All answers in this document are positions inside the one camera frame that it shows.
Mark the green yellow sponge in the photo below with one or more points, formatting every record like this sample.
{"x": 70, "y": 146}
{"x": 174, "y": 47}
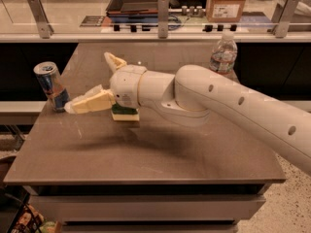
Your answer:
{"x": 120, "y": 113}

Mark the dark open tray box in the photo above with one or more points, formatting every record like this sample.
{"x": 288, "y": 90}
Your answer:
{"x": 131, "y": 7}

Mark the right metal glass bracket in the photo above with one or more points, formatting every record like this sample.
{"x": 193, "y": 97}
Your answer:
{"x": 282, "y": 18}

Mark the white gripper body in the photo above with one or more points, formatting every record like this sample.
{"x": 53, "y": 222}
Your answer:
{"x": 125, "y": 85}

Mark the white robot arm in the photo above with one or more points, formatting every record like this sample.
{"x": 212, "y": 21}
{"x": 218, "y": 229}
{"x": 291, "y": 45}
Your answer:
{"x": 189, "y": 95}

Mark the left metal glass bracket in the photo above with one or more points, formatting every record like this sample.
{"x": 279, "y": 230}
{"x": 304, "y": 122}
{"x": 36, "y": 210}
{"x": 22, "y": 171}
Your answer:
{"x": 43, "y": 25}

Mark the middle metal glass bracket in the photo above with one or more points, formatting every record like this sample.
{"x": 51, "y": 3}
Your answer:
{"x": 162, "y": 17}

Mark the clear plastic water bottle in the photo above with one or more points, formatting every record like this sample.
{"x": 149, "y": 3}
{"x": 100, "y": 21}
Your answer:
{"x": 224, "y": 54}

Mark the glass barrier panel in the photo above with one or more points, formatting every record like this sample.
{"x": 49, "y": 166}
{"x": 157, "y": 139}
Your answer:
{"x": 68, "y": 17}

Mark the black wire basket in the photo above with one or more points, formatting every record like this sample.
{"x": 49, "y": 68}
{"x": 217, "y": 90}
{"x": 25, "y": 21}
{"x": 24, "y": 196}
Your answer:
{"x": 11, "y": 209}

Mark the blue silver redbull can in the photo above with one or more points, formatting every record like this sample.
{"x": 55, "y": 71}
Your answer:
{"x": 49, "y": 79}

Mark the brown cardboard box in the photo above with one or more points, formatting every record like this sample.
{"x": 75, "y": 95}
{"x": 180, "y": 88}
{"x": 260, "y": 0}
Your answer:
{"x": 224, "y": 10}

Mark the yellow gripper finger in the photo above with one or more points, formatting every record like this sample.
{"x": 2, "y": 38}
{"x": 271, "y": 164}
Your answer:
{"x": 114, "y": 62}
{"x": 96, "y": 99}

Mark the white bin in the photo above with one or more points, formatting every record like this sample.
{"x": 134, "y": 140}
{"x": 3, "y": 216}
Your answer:
{"x": 302, "y": 13}

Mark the metal glass bracket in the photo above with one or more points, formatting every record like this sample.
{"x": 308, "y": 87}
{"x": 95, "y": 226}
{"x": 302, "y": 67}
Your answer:
{"x": 282, "y": 18}
{"x": 162, "y": 17}
{"x": 43, "y": 25}

